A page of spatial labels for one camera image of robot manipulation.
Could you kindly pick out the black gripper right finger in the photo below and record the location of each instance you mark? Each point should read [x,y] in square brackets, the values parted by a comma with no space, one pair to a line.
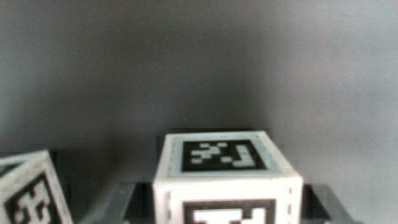
[322,208]

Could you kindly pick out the white chair leg with tag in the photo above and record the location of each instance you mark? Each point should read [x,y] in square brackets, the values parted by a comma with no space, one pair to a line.
[226,182]
[32,202]

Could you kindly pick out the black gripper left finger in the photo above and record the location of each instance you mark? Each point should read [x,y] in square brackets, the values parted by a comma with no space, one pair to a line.
[128,208]

